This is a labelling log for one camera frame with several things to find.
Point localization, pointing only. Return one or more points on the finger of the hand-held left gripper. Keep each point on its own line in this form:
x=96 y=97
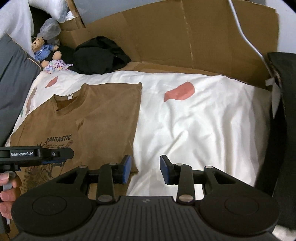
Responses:
x=60 y=153

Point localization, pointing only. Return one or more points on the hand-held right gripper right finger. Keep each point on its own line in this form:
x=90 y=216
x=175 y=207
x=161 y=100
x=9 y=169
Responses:
x=164 y=169

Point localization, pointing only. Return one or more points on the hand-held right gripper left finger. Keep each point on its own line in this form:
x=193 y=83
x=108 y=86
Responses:
x=127 y=168

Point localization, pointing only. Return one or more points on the brown t-shirt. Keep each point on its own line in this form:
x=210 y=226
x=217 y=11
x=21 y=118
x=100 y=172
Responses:
x=97 y=120

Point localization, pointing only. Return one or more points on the person's left hand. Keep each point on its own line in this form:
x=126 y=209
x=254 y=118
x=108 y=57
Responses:
x=7 y=197

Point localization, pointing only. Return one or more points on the white bear-print blanket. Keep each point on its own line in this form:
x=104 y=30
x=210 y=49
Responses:
x=196 y=127

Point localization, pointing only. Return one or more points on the grey cushion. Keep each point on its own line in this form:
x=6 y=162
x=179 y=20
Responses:
x=13 y=81

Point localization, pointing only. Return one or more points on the floral cloth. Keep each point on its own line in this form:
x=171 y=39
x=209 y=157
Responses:
x=56 y=64

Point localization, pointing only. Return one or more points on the teddy bear in blue shirt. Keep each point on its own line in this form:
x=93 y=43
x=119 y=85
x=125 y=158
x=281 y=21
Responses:
x=42 y=52

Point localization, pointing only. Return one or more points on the black clothing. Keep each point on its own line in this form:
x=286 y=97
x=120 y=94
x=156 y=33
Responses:
x=97 y=55

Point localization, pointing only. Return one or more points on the clear plastic bag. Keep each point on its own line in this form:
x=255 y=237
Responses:
x=49 y=29

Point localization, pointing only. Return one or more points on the white curtain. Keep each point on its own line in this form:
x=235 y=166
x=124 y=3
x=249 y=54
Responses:
x=13 y=23

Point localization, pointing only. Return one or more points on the white fabric tag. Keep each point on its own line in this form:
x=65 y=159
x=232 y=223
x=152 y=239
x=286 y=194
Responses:
x=275 y=97

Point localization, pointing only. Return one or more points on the black fabric case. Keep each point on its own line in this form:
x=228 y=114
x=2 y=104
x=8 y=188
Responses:
x=286 y=115

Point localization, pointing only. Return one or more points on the brown cardboard sheet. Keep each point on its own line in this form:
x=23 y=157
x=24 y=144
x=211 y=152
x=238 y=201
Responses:
x=173 y=34

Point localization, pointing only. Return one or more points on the white pillow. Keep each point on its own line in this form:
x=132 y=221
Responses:
x=46 y=7

